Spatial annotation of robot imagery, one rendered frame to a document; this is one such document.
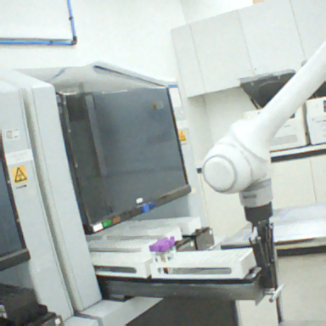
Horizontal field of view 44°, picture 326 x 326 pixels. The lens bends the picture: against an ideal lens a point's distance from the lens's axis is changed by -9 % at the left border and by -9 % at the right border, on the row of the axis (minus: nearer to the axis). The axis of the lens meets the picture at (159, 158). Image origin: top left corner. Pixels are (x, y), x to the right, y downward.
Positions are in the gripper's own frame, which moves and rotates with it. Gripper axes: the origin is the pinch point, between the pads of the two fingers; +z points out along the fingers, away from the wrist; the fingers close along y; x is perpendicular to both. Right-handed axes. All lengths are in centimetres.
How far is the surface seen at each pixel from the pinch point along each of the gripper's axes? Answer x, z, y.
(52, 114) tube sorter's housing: -54, -55, 11
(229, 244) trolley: -23.2, -2.0, -24.4
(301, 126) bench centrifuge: -50, -27, -230
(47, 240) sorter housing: -54, -19, 24
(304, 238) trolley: 3.7, -1.8, -24.6
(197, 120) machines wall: -165, -48, -270
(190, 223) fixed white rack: -49, -6, -43
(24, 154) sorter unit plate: -54, -45, 25
